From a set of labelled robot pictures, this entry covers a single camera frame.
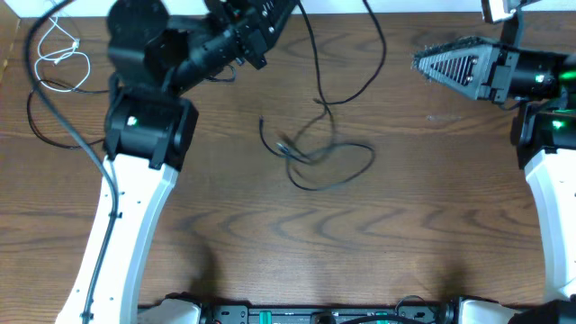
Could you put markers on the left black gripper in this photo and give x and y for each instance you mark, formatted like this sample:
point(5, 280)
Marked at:
point(260, 24)

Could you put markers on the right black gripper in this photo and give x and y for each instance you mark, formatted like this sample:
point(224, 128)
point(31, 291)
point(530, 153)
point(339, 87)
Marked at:
point(484, 73)

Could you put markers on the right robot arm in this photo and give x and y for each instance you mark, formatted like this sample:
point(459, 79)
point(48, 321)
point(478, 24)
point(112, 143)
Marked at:
point(542, 83)

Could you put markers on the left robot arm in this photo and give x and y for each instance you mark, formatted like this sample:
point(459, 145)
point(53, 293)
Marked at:
point(148, 128)

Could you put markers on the cardboard panel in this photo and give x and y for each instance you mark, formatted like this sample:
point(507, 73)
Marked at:
point(9, 24)

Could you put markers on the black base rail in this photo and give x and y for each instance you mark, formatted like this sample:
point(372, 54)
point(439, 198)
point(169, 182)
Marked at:
point(183, 308)

